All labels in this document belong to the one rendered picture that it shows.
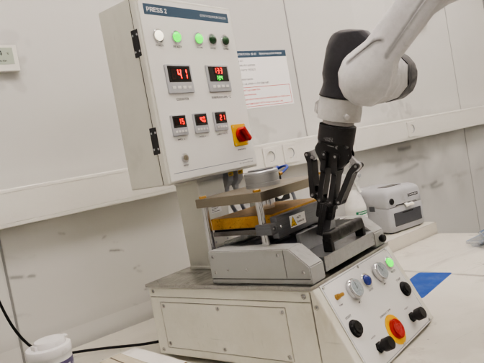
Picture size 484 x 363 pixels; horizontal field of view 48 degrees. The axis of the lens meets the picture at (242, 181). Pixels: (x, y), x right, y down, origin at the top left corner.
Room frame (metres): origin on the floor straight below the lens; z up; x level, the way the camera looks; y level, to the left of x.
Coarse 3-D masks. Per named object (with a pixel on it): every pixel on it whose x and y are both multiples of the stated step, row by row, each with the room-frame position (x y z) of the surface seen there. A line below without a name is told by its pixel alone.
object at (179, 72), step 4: (172, 68) 1.24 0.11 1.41; (176, 68) 1.25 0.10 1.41; (180, 68) 1.26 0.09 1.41; (184, 68) 1.27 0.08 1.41; (172, 72) 1.24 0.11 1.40; (176, 72) 1.25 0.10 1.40; (180, 72) 1.26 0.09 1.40; (184, 72) 1.27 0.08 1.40; (172, 76) 1.24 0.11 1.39; (176, 76) 1.25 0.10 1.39; (180, 76) 1.26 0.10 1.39; (184, 76) 1.27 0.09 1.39; (188, 76) 1.28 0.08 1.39; (172, 80) 1.24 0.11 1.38; (176, 80) 1.25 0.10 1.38; (180, 80) 1.26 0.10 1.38; (184, 80) 1.27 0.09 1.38; (188, 80) 1.28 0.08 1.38
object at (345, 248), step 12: (312, 228) 1.14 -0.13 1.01; (300, 240) 1.10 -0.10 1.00; (312, 240) 1.13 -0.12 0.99; (348, 240) 1.15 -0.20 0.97; (360, 240) 1.15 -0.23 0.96; (372, 240) 1.19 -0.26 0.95; (324, 252) 1.07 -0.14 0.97; (336, 252) 1.07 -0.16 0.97; (348, 252) 1.10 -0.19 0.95; (360, 252) 1.14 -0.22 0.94; (324, 264) 1.03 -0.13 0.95; (336, 264) 1.06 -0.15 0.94
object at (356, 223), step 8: (344, 224) 1.12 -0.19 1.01; (352, 224) 1.13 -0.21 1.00; (360, 224) 1.16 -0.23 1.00; (328, 232) 1.06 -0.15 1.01; (336, 232) 1.08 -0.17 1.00; (344, 232) 1.10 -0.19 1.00; (352, 232) 1.13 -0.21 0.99; (360, 232) 1.17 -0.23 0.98; (328, 240) 1.06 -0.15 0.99; (336, 240) 1.08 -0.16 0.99; (328, 248) 1.06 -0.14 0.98
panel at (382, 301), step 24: (360, 264) 1.12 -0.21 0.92; (336, 288) 1.03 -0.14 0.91; (384, 288) 1.13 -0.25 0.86; (336, 312) 0.99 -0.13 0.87; (360, 312) 1.03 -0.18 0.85; (384, 312) 1.08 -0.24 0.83; (408, 312) 1.14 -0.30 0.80; (360, 336) 0.99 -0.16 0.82; (384, 336) 1.04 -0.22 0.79; (408, 336) 1.09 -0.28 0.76; (384, 360) 1.00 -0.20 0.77
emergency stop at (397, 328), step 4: (392, 320) 1.07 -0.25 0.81; (396, 320) 1.08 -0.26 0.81; (392, 324) 1.06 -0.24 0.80; (396, 324) 1.07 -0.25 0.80; (400, 324) 1.08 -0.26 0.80; (392, 328) 1.06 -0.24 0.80; (396, 328) 1.06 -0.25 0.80; (400, 328) 1.07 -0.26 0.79; (404, 328) 1.08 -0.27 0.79; (392, 332) 1.06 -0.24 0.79; (396, 332) 1.05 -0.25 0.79; (400, 332) 1.06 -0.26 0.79; (404, 332) 1.07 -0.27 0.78; (396, 336) 1.06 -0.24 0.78; (400, 336) 1.06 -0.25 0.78
